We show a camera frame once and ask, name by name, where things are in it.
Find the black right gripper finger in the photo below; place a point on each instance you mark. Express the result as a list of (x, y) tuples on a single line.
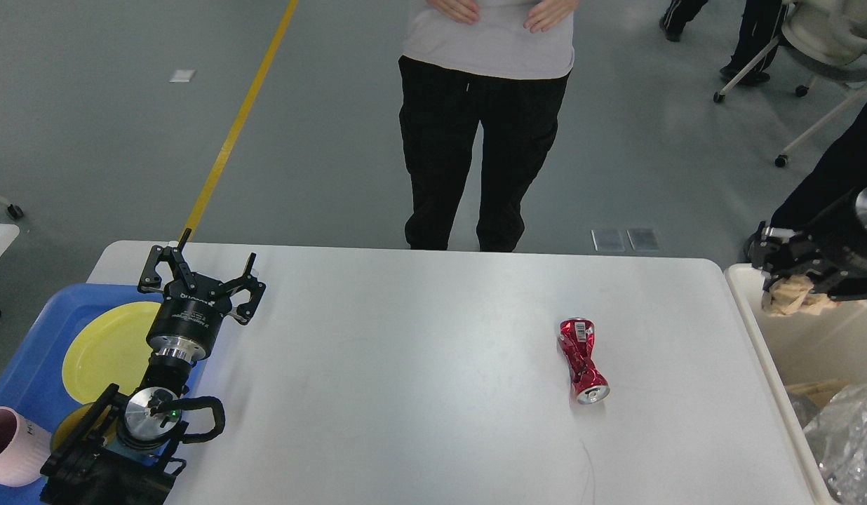
[(780, 252), (838, 286)]

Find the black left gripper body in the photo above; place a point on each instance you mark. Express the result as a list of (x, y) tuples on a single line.
[(187, 324)]

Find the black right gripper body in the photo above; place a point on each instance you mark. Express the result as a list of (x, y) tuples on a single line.
[(840, 234)]

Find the brown paper ball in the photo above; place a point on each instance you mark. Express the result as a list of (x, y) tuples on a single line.
[(795, 295)]

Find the yellow plastic plate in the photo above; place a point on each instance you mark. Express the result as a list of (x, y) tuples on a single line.
[(111, 349)]

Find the brown paper bag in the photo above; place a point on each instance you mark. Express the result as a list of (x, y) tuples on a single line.
[(819, 392)]

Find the crushed red soda can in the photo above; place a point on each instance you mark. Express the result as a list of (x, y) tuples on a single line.
[(576, 338)]

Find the pink ribbed mug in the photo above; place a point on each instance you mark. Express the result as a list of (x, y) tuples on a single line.
[(24, 448)]

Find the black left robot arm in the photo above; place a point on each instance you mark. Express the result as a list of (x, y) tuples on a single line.
[(123, 449)]

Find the beige plastic bin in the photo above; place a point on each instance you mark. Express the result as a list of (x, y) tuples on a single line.
[(798, 349)]

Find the person in grey sneakers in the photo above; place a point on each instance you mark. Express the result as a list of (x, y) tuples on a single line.
[(841, 169)]

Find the floor outlet cover right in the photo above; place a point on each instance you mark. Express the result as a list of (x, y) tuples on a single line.
[(643, 240)]

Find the floor outlet cover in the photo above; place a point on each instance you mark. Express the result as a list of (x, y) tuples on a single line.
[(608, 240), (643, 240)]

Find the floor outlet cover left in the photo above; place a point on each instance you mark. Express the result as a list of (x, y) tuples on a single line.
[(608, 240)]

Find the blue plastic tray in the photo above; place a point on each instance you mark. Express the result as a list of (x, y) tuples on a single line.
[(32, 384)]

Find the chair caster at left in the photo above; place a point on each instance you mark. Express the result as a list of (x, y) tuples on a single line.
[(14, 211)]

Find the white office chair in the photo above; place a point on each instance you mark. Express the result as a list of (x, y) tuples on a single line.
[(828, 39)]

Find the person in grey shirt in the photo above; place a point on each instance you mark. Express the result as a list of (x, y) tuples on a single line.
[(498, 68)]

